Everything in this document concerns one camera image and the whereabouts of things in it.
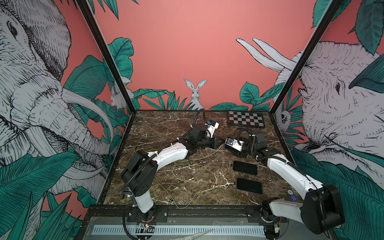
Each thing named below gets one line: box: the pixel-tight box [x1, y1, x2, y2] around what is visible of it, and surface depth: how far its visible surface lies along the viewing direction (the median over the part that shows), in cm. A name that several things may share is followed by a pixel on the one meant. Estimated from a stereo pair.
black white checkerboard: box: [227, 111, 266, 129], surface depth 115 cm
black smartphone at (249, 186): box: [236, 177, 263, 195], surface depth 87 cm
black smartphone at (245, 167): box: [233, 160, 258, 175], surface depth 93 cm
